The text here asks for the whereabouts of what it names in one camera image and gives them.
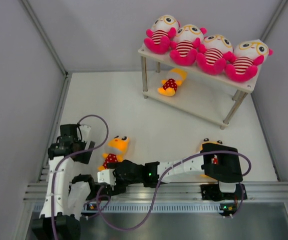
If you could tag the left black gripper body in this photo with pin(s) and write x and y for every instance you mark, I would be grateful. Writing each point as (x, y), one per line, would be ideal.
(83, 157)

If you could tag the white two-tier wooden shelf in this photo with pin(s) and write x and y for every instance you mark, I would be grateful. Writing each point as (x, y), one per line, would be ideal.
(213, 98)

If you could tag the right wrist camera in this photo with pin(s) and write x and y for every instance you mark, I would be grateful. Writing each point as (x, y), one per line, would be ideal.
(106, 176)

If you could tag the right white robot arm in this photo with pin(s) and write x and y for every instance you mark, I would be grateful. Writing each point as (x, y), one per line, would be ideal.
(214, 160)

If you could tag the slotted cable duct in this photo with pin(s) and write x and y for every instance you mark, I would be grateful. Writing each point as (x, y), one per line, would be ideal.
(171, 207)

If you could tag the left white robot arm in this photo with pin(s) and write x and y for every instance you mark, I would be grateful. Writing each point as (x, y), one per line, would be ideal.
(68, 188)

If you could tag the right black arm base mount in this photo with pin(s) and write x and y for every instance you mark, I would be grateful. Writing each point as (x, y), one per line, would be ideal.
(211, 192)

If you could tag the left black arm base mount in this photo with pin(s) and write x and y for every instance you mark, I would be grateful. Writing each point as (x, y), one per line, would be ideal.
(104, 191)

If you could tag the pink striped plush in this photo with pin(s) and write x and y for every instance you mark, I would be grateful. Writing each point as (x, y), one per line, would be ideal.
(246, 59)
(213, 54)
(185, 44)

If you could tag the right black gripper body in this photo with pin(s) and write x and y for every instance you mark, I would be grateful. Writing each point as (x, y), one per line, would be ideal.
(121, 182)

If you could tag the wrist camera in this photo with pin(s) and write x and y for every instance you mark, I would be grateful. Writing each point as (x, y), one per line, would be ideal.
(106, 176)
(84, 132)

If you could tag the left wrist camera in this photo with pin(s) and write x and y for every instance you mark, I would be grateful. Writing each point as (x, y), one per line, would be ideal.
(84, 132)

